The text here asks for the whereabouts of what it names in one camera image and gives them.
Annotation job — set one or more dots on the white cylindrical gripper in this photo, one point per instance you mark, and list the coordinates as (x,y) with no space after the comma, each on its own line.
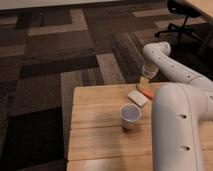
(148,73)

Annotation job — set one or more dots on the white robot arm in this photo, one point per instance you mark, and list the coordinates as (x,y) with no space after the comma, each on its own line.
(178,108)

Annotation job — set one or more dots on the white sponge block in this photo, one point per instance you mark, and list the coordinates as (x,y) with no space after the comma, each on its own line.
(138,98)

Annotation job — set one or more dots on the wooden desk corner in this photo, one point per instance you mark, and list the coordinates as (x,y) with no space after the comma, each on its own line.
(205,7)

